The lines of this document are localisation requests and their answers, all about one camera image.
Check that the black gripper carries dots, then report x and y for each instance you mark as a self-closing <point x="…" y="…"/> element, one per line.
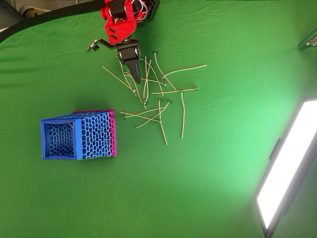
<point x="129" y="54"/>

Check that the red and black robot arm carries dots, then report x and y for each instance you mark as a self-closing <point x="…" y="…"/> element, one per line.
<point x="119" y="27"/>

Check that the blue and pink mesh basket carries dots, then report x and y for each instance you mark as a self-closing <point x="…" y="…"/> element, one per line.
<point x="96" y="134"/>

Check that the black perforated base block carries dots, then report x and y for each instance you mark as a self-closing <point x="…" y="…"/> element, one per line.
<point x="152" y="8"/>

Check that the green cloth with black rim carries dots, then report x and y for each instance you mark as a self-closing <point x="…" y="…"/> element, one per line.
<point x="158" y="186"/>

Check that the white and yellow item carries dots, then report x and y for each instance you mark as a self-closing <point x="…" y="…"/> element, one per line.
<point x="32" y="12"/>

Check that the dark grey chair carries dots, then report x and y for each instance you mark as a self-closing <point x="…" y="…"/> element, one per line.
<point x="10" y="15"/>

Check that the chrome stand pole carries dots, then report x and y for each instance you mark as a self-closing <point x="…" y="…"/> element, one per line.
<point x="309" y="42"/>

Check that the bright LED light panel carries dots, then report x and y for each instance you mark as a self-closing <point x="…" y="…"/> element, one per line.
<point x="284" y="173"/>

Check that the small wrist camera board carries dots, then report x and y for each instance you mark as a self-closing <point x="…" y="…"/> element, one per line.
<point x="92" y="46"/>

